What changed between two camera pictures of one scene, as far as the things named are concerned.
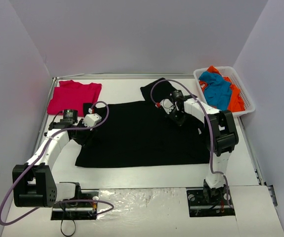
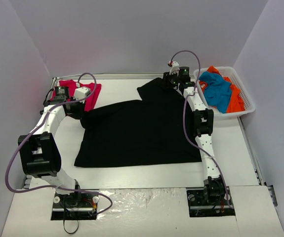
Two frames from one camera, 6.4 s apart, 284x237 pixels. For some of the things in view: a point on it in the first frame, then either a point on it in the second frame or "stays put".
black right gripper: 177,116 -> 168,80
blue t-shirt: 218,91 stays put
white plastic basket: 229,71 stays put
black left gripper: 81,136 -> 75,108
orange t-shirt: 236,102 stays put
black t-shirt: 140,134 stays put
